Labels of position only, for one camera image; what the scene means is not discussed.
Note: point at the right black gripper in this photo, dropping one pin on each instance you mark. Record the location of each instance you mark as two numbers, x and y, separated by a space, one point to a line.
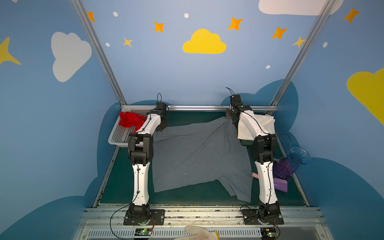
235 102

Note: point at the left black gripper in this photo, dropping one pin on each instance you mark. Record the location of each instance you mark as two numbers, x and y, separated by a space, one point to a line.
162 107

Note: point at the grey t shirt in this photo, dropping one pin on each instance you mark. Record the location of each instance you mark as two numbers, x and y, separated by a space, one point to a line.
200 153

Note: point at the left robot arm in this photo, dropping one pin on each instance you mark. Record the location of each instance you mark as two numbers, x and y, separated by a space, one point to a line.
141 152

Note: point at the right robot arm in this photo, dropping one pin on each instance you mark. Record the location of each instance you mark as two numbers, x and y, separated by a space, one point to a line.
262 153

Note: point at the folded white t shirt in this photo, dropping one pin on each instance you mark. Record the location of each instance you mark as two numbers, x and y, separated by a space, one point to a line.
267 123

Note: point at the folded dark green shirt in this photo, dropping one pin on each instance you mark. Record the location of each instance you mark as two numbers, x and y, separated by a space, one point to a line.
246 142

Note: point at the red t shirt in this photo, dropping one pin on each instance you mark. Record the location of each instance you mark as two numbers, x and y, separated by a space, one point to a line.
129 120

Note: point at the white plastic laundry basket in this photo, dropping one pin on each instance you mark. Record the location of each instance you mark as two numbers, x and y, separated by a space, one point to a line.
120 135

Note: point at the left circuit board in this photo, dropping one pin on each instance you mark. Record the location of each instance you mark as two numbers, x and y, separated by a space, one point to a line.
143 233

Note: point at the circuit board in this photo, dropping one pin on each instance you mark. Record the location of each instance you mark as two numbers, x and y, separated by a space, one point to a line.
143 233
269 234

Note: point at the right circuit board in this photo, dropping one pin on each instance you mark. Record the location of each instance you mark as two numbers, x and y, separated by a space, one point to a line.
269 234

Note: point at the white work glove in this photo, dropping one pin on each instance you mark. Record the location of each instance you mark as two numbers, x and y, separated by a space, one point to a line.
199 233

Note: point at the horizontal aluminium frame bar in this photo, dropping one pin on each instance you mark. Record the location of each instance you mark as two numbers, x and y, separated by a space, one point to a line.
185 108

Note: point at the right aluminium frame post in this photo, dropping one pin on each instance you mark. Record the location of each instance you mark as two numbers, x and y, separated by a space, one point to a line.
304 50

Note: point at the aluminium frame post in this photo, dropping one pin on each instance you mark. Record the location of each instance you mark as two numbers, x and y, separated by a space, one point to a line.
88 26
304 50

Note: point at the purple scoop pink handle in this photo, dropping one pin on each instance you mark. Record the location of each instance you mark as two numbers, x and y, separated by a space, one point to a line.
279 184

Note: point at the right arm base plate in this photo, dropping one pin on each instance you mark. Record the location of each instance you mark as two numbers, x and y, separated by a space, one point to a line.
256 217

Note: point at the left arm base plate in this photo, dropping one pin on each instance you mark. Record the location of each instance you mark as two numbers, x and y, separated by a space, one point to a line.
155 217

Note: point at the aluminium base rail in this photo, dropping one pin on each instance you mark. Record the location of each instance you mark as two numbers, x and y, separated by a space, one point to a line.
106 223

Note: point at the left aluminium frame post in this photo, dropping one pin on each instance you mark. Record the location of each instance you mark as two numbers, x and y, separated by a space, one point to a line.
88 26

